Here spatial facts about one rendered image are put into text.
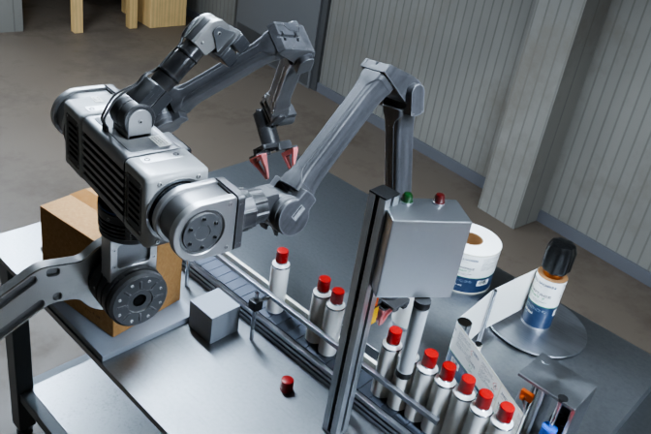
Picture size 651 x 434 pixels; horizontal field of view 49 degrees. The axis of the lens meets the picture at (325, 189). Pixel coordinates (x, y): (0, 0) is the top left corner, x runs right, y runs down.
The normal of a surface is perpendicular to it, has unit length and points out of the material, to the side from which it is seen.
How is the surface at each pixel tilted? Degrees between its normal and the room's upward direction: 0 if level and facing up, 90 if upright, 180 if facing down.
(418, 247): 90
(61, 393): 0
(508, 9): 90
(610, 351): 0
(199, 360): 0
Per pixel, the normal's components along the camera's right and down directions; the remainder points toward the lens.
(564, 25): -0.77, 0.20
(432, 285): 0.19, 0.49
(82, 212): 0.15, -0.87
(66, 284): 0.62, 0.45
